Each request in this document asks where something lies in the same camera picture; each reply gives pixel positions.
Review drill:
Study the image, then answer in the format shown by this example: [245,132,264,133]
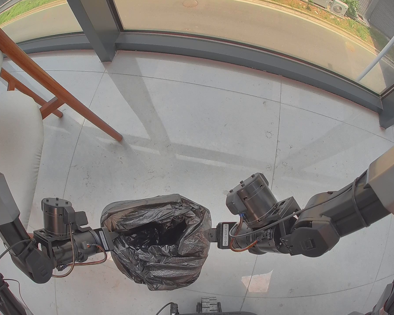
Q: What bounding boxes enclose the black plastic bag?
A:
[100,193,212,291]

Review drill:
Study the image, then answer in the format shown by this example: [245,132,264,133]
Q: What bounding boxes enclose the black cable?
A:
[156,302,179,315]

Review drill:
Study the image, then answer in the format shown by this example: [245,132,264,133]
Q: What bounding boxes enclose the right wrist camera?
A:
[226,189,247,214]

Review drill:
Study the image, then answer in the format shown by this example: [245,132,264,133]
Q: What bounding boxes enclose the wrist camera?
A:
[73,210,89,233]
[226,189,247,214]

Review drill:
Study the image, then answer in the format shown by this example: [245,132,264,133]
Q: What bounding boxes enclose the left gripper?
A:
[74,227,119,263]

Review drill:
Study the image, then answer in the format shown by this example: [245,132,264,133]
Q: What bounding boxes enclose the window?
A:
[0,0,394,130]

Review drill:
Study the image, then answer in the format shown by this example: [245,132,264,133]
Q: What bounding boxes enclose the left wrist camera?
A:
[73,210,89,233]

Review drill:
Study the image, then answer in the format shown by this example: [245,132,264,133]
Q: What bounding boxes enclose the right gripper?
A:
[205,221,262,254]

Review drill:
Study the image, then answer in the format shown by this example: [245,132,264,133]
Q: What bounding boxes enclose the wooden chair with white cushions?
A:
[0,14,123,230]

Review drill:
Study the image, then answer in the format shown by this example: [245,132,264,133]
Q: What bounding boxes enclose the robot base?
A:
[183,297,258,315]

